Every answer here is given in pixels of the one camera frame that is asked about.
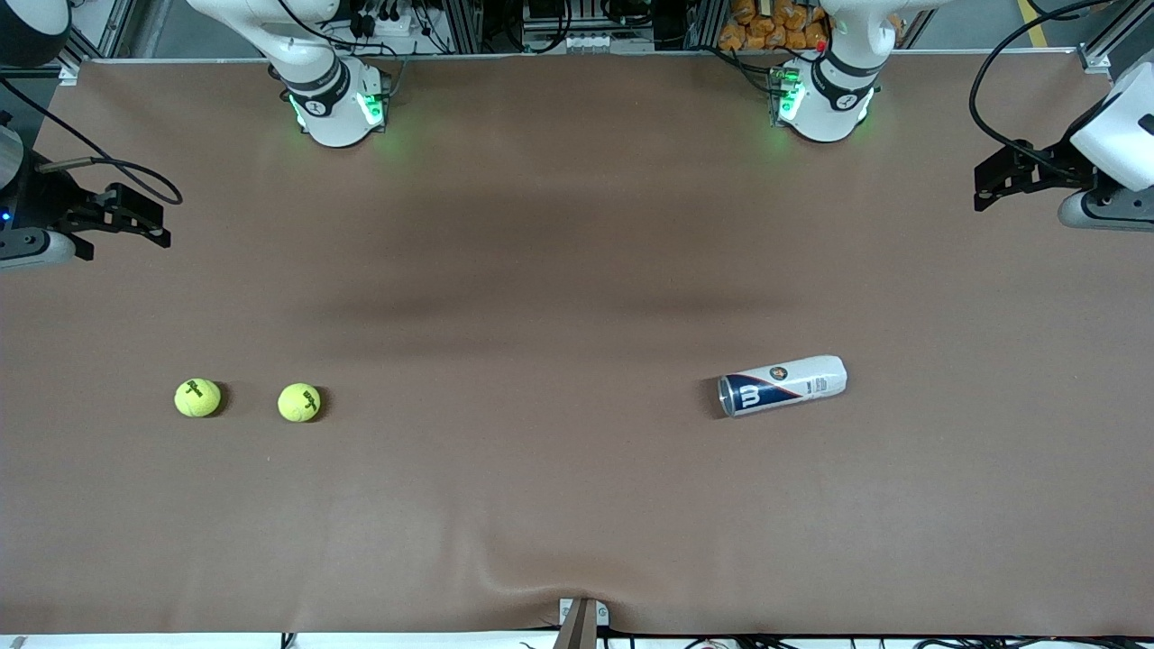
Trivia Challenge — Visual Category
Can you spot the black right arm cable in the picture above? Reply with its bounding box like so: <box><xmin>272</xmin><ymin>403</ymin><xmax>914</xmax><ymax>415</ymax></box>
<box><xmin>0</xmin><ymin>77</ymin><xmax>184</xmax><ymax>206</ymax></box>

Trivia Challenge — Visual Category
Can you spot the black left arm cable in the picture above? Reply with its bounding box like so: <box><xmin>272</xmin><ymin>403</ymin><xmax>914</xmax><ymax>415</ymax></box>
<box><xmin>968</xmin><ymin>0</ymin><xmax>1110</xmax><ymax>181</ymax></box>

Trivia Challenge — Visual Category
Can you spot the brown table cover mat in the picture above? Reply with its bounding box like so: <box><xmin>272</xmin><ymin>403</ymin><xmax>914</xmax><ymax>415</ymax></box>
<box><xmin>0</xmin><ymin>52</ymin><xmax>1154</xmax><ymax>637</ymax></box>

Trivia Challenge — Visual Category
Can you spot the aluminium corner frame profile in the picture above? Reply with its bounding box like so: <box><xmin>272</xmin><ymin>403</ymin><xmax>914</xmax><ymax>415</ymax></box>
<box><xmin>1077</xmin><ymin>16</ymin><xmax>1154</xmax><ymax>76</ymax></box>
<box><xmin>57</xmin><ymin>0</ymin><xmax>172</xmax><ymax>87</ymax></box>

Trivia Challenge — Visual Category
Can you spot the white power strip with plugs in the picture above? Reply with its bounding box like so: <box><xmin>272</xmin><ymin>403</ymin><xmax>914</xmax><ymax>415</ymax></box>
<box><xmin>347</xmin><ymin>0</ymin><xmax>408</xmax><ymax>39</ymax></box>

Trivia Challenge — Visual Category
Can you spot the yellow Wilson tennis ball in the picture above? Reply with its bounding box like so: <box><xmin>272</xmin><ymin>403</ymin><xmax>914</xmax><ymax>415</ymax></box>
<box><xmin>277</xmin><ymin>382</ymin><xmax>323</xmax><ymax>424</ymax></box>
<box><xmin>174</xmin><ymin>378</ymin><xmax>223</xmax><ymax>418</ymax></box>

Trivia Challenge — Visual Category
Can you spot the aluminium frame rail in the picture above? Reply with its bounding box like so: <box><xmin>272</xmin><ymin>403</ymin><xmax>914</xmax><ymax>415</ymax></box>
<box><xmin>558</xmin><ymin>596</ymin><xmax>610</xmax><ymax>649</ymax></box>

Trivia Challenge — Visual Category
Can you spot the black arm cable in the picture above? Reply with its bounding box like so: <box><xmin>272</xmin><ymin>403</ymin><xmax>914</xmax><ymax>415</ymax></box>
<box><xmin>968</xmin><ymin>0</ymin><xmax>1110</xmax><ymax>181</ymax></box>
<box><xmin>0</xmin><ymin>77</ymin><xmax>184</xmax><ymax>206</ymax></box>

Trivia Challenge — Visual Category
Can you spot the orange packaged goods pile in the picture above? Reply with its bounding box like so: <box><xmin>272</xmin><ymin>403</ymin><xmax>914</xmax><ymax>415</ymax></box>
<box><xmin>719</xmin><ymin>0</ymin><xmax>830</xmax><ymax>52</ymax></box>

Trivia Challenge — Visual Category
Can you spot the white blue tennis ball can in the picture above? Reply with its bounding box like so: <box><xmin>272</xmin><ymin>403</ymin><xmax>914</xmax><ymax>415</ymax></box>
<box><xmin>718</xmin><ymin>354</ymin><xmax>848</xmax><ymax>418</ymax></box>

